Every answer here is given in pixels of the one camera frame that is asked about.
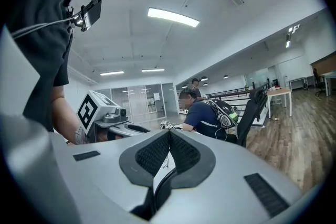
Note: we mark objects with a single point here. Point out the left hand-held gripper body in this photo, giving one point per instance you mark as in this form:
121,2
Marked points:
86,112

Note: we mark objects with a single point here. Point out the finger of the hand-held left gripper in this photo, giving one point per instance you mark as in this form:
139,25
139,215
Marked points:
116,129
119,125

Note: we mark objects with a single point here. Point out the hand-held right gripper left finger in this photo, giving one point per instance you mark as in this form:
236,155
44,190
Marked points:
105,178

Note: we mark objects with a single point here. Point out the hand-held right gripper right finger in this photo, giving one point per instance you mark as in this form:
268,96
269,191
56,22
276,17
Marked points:
223,191

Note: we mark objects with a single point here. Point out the person's left forearm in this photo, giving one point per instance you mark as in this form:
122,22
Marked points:
63,118

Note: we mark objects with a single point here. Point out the black office chair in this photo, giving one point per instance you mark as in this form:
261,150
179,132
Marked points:
319,81
249,118

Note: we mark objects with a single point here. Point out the person's left hand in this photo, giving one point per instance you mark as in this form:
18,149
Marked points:
103,136

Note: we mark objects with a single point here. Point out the glass office partition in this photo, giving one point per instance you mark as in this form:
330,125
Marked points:
136,102

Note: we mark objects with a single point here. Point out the long ceiling light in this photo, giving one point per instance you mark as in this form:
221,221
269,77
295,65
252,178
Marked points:
111,73
173,17
152,70

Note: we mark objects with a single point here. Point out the eyeglasses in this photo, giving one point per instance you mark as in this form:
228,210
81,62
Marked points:
166,164

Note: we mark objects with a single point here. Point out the black backpack green trim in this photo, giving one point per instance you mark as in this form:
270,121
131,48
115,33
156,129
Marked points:
223,112

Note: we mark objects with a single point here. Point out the black chest-mounted phone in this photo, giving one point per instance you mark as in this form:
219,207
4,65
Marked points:
93,14

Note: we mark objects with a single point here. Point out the black metal railing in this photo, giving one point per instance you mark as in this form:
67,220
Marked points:
228,91

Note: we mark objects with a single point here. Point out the wooden-top white table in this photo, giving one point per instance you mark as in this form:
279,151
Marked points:
279,91

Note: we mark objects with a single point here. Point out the person's black shirt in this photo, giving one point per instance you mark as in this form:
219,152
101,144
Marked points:
39,8

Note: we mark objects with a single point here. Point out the white desk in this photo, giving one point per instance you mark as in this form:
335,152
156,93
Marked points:
330,74

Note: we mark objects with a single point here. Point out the grey gripper camera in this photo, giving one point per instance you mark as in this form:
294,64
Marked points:
115,115

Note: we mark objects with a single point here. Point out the black chest clip mount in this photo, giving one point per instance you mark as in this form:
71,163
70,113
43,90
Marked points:
78,19

